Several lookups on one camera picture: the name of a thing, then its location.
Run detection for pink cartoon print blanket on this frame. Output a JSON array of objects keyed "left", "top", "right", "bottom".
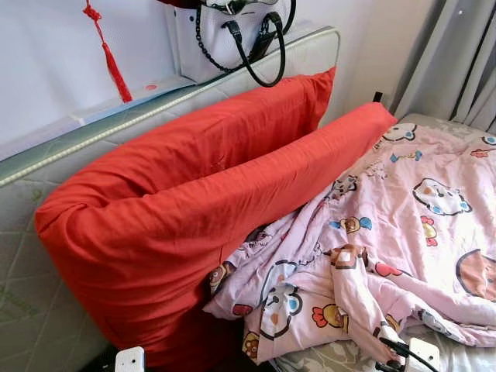
[{"left": 203, "top": 122, "right": 496, "bottom": 365}]

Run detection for large red cushion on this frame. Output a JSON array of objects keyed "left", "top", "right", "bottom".
[
  {"left": 34, "top": 102, "right": 398, "bottom": 371},
  {"left": 46, "top": 67, "right": 337, "bottom": 222}
]

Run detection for grey curtain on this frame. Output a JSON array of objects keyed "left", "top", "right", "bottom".
[{"left": 390, "top": 0, "right": 496, "bottom": 133}]

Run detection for red hanging tassel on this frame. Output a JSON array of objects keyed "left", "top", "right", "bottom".
[{"left": 82, "top": 0, "right": 134, "bottom": 104}]

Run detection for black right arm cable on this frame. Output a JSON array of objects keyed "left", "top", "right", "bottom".
[{"left": 377, "top": 336, "right": 425, "bottom": 372}]

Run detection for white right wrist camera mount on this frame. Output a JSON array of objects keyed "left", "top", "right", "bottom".
[{"left": 405, "top": 336, "right": 442, "bottom": 372}]

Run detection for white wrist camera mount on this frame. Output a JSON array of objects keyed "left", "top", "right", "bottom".
[
  {"left": 115, "top": 346, "right": 146, "bottom": 372},
  {"left": 405, "top": 336, "right": 442, "bottom": 372}
]

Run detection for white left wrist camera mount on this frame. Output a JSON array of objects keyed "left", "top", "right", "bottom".
[{"left": 115, "top": 346, "right": 146, "bottom": 372}]

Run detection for white handbag black handles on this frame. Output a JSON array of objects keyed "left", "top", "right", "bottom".
[{"left": 159, "top": 0, "right": 297, "bottom": 88}]

